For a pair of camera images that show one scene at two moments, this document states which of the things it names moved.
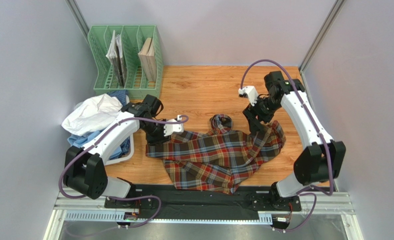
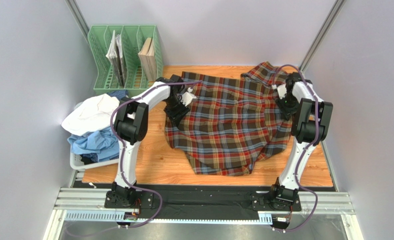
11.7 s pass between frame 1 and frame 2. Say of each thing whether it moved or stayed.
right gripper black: moved
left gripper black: moved
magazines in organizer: stayed
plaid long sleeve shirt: moved
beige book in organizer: stayed
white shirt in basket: stayed
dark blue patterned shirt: stayed
